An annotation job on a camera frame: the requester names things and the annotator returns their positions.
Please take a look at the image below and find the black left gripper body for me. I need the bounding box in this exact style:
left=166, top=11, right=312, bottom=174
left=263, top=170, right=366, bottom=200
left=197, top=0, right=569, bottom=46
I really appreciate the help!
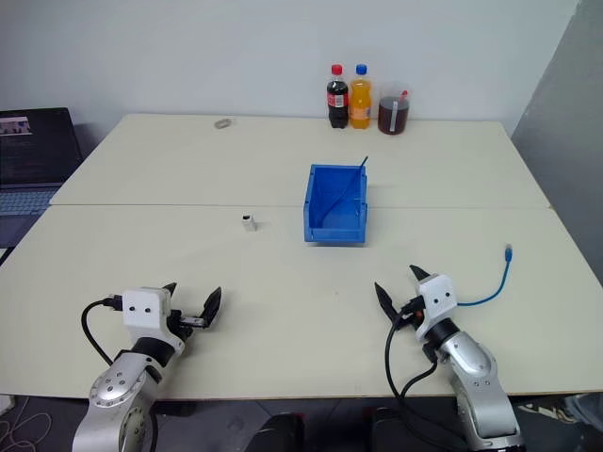
left=167, top=308, right=208, bottom=343

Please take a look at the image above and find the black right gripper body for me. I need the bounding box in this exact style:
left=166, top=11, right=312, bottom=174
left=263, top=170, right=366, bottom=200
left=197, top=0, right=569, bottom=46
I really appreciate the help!
left=399, top=295, right=426, bottom=336

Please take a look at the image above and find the blue plastic storage bin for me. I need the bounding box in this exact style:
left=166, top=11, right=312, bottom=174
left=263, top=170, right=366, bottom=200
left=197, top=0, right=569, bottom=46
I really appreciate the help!
left=302, top=163, right=369, bottom=245

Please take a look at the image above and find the dark rounded shape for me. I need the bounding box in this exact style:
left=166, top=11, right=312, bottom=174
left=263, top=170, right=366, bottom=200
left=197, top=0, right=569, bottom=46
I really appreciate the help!
left=244, top=412, right=305, bottom=452

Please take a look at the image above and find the clear jar dark liquid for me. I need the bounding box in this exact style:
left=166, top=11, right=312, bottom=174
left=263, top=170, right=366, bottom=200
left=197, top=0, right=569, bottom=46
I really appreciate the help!
left=377, top=81, right=415, bottom=137

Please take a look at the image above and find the orange soda bottle blue cap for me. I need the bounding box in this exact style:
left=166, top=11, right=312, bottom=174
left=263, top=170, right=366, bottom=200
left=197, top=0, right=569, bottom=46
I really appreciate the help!
left=349, top=63, right=374, bottom=131

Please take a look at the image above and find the dark open laptop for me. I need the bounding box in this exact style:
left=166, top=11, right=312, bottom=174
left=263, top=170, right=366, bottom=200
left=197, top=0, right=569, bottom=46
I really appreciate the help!
left=0, top=107, right=86, bottom=249

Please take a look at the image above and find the cola bottle red cap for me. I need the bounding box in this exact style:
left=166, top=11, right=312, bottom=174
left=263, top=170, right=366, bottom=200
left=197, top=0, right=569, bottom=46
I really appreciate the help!
left=325, top=64, right=350, bottom=130

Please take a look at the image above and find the blue denim cloth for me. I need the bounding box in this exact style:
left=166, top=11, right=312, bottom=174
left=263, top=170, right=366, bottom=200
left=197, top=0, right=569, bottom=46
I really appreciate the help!
left=562, top=394, right=603, bottom=426

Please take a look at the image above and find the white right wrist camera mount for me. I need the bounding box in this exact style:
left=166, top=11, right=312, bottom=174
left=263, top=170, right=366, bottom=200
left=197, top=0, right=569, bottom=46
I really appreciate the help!
left=415, top=274, right=460, bottom=341

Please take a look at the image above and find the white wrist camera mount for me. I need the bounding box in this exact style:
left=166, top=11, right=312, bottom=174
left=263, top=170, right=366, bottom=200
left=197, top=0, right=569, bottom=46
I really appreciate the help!
left=122, top=286, right=185, bottom=359
left=415, top=274, right=460, bottom=341

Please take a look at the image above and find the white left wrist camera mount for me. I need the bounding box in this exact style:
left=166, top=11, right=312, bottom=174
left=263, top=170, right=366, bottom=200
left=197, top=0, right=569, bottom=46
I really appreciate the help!
left=122, top=286, right=185, bottom=359

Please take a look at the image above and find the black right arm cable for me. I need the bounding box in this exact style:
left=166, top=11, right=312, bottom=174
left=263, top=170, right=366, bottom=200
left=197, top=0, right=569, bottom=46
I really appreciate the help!
left=384, top=308, right=477, bottom=452

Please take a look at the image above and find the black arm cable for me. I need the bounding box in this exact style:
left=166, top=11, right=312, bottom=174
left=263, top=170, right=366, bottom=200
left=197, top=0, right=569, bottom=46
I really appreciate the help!
left=384, top=308, right=477, bottom=452
left=80, top=294, right=125, bottom=367

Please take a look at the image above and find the blue Ethernet cable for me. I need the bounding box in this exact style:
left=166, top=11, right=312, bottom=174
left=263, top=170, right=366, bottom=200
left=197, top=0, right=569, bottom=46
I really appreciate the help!
left=455, top=243, right=514, bottom=308

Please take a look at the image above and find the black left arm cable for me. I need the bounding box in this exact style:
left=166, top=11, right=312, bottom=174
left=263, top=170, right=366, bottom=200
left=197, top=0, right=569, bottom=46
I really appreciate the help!
left=80, top=294, right=125, bottom=367

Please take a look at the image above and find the white floor cable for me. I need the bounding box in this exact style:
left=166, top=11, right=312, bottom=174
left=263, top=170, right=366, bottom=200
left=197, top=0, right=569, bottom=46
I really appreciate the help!
left=0, top=411, right=54, bottom=452

